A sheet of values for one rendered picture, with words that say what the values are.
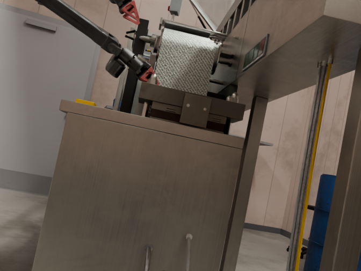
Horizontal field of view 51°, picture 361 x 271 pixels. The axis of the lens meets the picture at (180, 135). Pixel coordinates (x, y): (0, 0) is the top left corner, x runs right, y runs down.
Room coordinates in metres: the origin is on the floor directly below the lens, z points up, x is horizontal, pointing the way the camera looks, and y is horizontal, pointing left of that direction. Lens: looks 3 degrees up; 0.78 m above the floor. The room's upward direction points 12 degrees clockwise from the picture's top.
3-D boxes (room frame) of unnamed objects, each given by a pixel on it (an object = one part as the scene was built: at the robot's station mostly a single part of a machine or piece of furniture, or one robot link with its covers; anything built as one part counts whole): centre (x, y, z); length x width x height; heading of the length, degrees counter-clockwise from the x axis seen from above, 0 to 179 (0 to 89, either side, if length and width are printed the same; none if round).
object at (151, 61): (1.69, 0.21, 1.05); 0.06 x 0.05 x 0.31; 96
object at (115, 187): (2.60, 0.20, 0.43); 2.52 x 0.64 x 0.86; 6
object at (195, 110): (1.40, -0.04, 0.97); 0.10 x 0.03 x 0.11; 96
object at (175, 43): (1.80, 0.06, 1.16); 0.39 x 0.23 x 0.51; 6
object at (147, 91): (1.49, -0.01, 1.00); 0.40 x 0.16 x 0.06; 96
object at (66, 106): (2.60, 0.22, 0.88); 2.52 x 0.66 x 0.04; 6
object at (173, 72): (1.61, 0.04, 1.10); 0.23 x 0.01 x 0.18; 96
